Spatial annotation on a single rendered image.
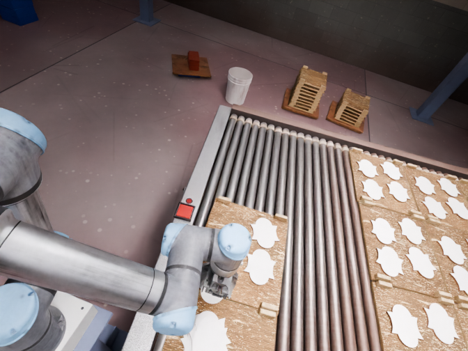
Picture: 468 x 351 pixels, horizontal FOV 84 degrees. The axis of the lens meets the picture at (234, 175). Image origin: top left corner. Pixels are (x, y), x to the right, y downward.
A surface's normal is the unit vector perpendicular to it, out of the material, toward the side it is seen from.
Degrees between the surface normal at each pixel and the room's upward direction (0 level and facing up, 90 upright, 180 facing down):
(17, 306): 5
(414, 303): 0
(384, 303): 0
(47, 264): 37
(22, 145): 70
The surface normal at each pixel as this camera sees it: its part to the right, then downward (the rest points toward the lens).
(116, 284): 0.52, -0.04
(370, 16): -0.30, 0.69
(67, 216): 0.19, -0.64
